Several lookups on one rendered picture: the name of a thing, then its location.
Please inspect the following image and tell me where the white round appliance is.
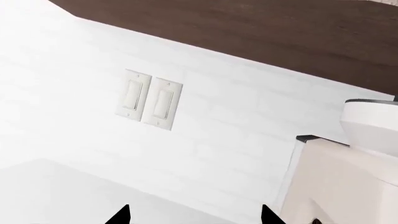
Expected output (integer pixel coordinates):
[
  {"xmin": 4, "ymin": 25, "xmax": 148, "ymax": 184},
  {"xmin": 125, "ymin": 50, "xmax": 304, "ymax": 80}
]
[{"xmin": 340, "ymin": 98, "xmax": 398, "ymax": 157}]

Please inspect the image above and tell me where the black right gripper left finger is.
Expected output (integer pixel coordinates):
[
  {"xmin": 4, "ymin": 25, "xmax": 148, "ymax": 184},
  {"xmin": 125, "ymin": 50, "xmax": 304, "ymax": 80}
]
[{"xmin": 104, "ymin": 203, "xmax": 131, "ymax": 224}]

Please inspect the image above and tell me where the white wall light switch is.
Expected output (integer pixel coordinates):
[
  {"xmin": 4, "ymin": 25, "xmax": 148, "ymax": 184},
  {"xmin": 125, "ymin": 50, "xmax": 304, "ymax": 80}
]
[
  {"xmin": 142, "ymin": 77, "xmax": 184, "ymax": 131},
  {"xmin": 114, "ymin": 68, "xmax": 153, "ymax": 123}
]

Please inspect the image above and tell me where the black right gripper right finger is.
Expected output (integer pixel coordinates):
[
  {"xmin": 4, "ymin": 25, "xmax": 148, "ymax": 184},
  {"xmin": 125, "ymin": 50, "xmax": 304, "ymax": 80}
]
[{"xmin": 261, "ymin": 203, "xmax": 287, "ymax": 224}]

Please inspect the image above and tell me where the dark brown wooden cabinet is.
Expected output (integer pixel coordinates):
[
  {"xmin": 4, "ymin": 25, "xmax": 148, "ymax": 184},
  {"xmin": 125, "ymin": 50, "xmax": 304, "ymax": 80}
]
[{"xmin": 48, "ymin": 0, "xmax": 398, "ymax": 96}]

